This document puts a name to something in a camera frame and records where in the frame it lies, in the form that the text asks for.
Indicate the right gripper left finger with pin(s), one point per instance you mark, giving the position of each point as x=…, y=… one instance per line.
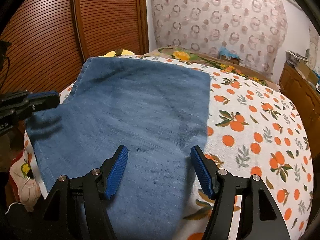
x=75, y=208

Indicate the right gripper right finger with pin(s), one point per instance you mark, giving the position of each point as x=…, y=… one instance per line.
x=260, y=217

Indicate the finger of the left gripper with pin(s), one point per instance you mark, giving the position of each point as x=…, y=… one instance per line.
x=21, y=105

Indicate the blue denim jeans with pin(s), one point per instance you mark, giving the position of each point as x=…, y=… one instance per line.
x=159, y=111

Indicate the orange print white blanket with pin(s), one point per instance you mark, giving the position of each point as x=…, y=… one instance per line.
x=251, y=129

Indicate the brown louvered wooden wardrobe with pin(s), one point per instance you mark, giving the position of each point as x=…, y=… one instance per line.
x=44, y=43

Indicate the yellow Pikachu plush toy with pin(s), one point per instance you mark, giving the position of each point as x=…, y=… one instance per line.
x=118, y=52

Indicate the long wooden sideboard cabinet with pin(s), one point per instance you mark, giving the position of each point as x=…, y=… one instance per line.
x=304, y=98

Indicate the open cardboard box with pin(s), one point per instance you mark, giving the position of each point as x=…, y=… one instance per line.
x=307, y=73

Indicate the floral brown bed blanket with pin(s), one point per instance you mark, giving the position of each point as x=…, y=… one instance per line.
x=191, y=57

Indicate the stack of newspapers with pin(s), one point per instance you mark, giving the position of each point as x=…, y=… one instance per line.
x=294, y=59

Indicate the beige tied window curtain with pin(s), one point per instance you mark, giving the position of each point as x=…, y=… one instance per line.
x=314, y=49

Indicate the circle pattern sheer curtain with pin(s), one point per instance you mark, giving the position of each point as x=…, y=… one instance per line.
x=250, y=30

